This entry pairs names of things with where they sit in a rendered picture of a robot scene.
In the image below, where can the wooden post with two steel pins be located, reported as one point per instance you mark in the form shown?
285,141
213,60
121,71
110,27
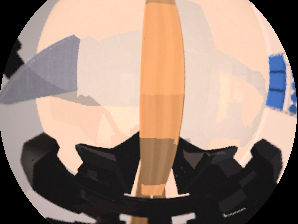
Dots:
138,193

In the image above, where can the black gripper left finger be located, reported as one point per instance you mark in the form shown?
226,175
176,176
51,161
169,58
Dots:
124,159

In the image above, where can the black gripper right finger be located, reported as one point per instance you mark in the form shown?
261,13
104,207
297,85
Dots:
191,161

